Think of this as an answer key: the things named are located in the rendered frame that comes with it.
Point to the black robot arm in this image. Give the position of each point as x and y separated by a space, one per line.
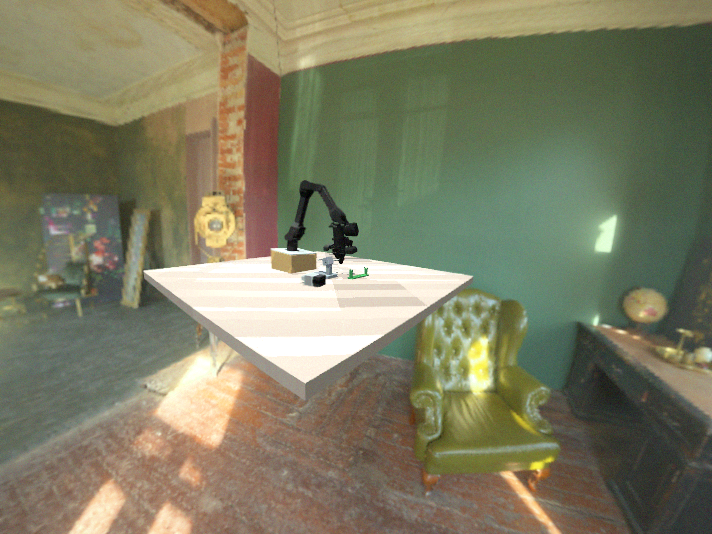
306 190

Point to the green cradle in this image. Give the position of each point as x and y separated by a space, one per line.
358 276

